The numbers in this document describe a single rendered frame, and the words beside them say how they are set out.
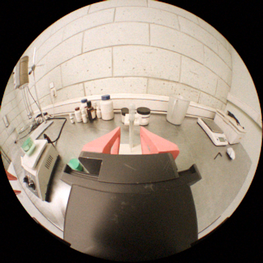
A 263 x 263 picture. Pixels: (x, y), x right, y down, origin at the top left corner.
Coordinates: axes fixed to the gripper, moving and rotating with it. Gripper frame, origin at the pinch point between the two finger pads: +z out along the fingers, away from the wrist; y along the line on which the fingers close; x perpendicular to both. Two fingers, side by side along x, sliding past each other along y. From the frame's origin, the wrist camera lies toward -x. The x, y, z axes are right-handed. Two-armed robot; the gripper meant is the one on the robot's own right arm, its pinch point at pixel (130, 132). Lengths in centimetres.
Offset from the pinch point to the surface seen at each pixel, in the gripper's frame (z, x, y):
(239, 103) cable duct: 20, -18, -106
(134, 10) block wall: 42, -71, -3
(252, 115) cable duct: 0, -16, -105
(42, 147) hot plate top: -2.0, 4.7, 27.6
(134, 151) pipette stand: 6.6, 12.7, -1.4
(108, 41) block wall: 43, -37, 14
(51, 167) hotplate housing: -4.6, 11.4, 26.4
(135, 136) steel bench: 15.0, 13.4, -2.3
